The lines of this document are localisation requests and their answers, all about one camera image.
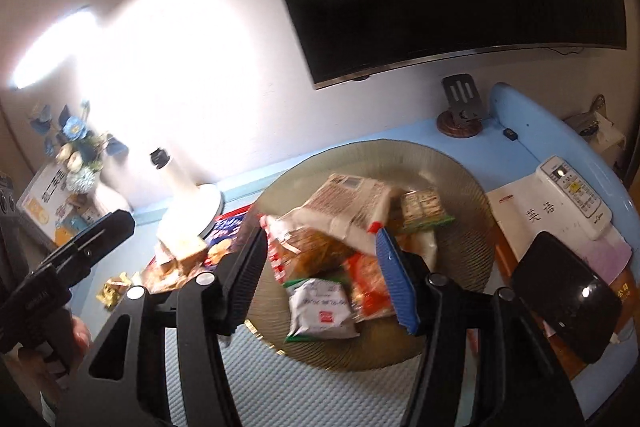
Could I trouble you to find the beige cake packet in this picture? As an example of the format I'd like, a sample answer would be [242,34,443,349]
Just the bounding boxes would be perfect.
[284,173,393,256]

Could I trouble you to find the black phone stand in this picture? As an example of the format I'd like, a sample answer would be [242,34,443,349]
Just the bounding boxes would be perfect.
[436,74,486,139]

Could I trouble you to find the white green snack packet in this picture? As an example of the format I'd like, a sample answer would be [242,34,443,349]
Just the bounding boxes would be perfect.
[283,277,359,343]

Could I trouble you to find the light blue table mat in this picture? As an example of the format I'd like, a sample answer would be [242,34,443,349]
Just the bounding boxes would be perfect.
[69,206,482,427]

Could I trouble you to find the yellow snack packet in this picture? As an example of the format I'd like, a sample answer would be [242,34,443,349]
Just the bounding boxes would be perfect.
[96,272,132,311]

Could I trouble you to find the toast slice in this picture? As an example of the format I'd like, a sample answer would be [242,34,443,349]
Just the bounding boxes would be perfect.
[155,236,208,274]

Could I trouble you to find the white remote control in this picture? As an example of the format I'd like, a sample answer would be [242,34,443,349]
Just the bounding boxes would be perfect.
[536,156,612,239]

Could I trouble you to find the round cracker bag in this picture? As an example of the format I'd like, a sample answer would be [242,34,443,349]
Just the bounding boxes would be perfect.
[140,257,188,294]

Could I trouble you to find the white ribbed vase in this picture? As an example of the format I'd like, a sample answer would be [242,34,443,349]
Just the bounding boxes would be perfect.
[92,180,131,216]

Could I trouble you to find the black phone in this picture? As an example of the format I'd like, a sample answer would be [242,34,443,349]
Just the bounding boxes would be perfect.
[511,231,623,364]

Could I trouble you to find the blue white artificial flowers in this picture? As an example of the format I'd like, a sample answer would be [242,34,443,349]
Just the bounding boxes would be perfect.
[27,101,129,195]

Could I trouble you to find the small checkered biscuit packet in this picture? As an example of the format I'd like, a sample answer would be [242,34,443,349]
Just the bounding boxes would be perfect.
[400,188,454,234]

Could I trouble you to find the red striped bread bag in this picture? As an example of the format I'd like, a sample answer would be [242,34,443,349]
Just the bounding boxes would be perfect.
[259,215,355,285]

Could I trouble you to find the white paper booklet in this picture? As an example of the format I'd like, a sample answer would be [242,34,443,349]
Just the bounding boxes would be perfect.
[487,173,632,283]

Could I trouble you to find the white desk lamp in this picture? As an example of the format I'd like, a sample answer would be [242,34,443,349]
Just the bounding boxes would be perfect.
[11,8,224,241]

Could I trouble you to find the blue chips bag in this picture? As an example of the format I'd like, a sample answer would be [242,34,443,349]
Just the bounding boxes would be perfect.
[203,205,250,269]

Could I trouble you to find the english textbook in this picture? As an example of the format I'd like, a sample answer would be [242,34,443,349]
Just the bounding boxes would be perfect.
[16,164,88,251]

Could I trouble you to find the pork floss toast packet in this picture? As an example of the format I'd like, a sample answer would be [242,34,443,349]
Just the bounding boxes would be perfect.
[343,253,395,323]

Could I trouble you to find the amber glass bowl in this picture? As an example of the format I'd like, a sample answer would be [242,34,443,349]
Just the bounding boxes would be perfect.
[247,140,496,371]

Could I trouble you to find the person's left hand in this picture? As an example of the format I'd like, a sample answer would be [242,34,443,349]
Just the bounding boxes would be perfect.
[18,308,92,390]

